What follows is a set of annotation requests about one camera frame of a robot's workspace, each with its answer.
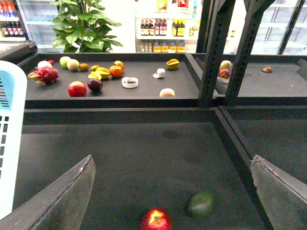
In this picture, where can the yellow star fruit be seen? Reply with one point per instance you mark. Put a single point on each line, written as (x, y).
(173, 64)
(99, 73)

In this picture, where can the light blue plastic basket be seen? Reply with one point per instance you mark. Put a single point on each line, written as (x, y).
(13, 84)

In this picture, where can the beige round melon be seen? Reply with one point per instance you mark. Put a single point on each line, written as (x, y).
(73, 64)

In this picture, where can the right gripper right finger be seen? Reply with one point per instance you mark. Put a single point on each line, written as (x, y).
(283, 197)

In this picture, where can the orange persimmon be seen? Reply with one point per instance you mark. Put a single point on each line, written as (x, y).
(116, 71)

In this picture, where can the black metal shelf post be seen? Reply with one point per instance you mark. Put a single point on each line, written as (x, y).
(222, 11)

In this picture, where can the pale apple on side shelf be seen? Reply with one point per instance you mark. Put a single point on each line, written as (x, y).
(226, 64)

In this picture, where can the brown kiwi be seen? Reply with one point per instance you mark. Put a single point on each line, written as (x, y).
(83, 67)

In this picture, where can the pale peach front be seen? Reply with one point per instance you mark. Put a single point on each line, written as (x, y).
(167, 92)

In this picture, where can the green apple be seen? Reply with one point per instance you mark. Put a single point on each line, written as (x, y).
(64, 61)

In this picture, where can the pink dragon fruit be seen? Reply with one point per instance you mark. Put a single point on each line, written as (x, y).
(44, 75)

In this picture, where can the red mango on side shelf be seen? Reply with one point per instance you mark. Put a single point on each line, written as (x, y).
(224, 73)

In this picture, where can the white red fruit back left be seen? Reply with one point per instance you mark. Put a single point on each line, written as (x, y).
(43, 64)

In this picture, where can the red-yellow apple back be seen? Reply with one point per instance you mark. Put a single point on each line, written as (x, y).
(119, 64)

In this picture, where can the dark green avocado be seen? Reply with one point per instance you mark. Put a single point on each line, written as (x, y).
(200, 205)

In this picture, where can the yellow star fruit left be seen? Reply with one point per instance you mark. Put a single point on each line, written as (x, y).
(99, 73)

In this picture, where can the yellow star fruit right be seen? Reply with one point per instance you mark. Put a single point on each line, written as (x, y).
(173, 64)

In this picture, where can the brown fruit far shelf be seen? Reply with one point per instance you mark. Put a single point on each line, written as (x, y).
(267, 69)

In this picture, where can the store shelf with bottles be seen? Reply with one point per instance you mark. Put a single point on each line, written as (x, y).
(167, 25)

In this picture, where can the small yellow-brown fruit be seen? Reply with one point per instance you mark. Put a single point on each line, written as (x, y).
(94, 67)

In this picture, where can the white foam net crumpled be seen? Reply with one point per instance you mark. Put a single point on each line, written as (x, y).
(160, 73)

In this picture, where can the green potted plant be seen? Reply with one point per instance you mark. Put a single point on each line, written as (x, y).
(81, 26)

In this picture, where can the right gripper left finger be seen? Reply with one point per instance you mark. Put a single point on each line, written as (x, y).
(60, 206)

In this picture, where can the red apple on shelf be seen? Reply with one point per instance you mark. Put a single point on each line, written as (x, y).
(77, 89)

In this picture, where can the red apple near front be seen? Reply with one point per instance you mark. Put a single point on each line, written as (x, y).
(155, 219)

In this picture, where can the dark purple plum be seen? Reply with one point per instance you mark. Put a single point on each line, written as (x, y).
(94, 84)

